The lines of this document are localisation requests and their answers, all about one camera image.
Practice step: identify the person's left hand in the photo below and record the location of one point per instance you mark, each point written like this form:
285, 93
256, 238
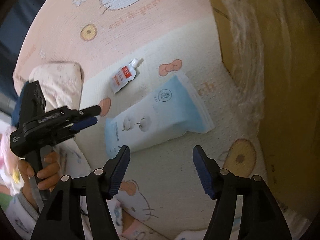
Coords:
49, 175

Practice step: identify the blue white tissue pack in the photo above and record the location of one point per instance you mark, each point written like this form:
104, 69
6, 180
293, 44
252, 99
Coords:
166, 113

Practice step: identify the brown cardboard box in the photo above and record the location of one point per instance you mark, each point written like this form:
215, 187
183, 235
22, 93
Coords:
271, 50

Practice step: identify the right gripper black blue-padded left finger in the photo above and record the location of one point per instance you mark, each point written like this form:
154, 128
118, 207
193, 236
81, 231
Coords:
61, 216

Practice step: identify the pink patterned pillow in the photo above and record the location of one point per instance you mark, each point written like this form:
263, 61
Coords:
61, 84

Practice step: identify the white red spout pouch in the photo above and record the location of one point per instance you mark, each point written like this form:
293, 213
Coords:
124, 75

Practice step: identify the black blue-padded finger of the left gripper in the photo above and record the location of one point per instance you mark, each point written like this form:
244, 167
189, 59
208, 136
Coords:
80, 124
73, 114

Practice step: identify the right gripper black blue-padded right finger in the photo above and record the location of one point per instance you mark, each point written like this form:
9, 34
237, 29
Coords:
261, 216

